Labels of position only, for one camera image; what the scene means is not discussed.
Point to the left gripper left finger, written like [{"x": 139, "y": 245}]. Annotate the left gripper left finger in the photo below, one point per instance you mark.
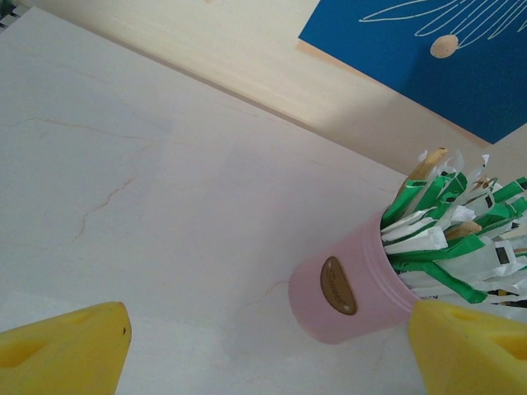
[{"x": 62, "y": 354}]

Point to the pink cup with oval label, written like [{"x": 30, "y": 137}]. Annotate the pink cup with oval label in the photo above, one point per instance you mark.
[{"x": 313, "y": 296}]

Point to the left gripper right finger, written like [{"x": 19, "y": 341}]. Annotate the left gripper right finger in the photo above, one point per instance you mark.
[{"x": 469, "y": 354}]

